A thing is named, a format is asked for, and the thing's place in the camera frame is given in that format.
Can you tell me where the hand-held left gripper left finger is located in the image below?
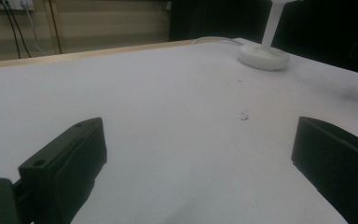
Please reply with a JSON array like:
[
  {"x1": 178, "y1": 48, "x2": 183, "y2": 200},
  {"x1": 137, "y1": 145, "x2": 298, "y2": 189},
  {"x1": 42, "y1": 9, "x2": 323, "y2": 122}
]
[{"x1": 18, "y1": 117, "x2": 108, "y2": 224}]

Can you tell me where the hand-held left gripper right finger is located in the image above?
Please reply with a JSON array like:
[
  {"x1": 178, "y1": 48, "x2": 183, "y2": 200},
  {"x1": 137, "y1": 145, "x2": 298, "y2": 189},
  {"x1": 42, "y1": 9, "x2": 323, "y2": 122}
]
[{"x1": 291, "y1": 116, "x2": 358, "y2": 224}]

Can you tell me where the white desk lamp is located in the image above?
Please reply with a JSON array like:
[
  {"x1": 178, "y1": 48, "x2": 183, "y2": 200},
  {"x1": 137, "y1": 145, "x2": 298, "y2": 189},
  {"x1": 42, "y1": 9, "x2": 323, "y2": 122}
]
[{"x1": 237, "y1": 0, "x2": 296, "y2": 72}]

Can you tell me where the black cable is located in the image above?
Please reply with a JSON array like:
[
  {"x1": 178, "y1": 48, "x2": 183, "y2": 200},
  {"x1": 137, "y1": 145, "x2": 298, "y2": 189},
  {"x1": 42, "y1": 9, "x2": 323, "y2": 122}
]
[
  {"x1": 0, "y1": 0, "x2": 21, "y2": 60},
  {"x1": 3, "y1": 0, "x2": 33, "y2": 59},
  {"x1": 48, "y1": 0, "x2": 62, "y2": 55}
]

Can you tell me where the white wall power strip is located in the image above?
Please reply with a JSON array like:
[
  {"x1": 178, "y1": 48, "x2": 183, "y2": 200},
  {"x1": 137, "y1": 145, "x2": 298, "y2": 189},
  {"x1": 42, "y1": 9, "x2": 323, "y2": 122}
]
[{"x1": 0, "y1": 0, "x2": 35, "y2": 11}]

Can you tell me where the white lamp cable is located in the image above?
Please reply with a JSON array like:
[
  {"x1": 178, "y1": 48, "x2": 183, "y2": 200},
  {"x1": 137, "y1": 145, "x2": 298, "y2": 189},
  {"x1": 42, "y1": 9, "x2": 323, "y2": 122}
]
[{"x1": 191, "y1": 35, "x2": 244, "y2": 47}]

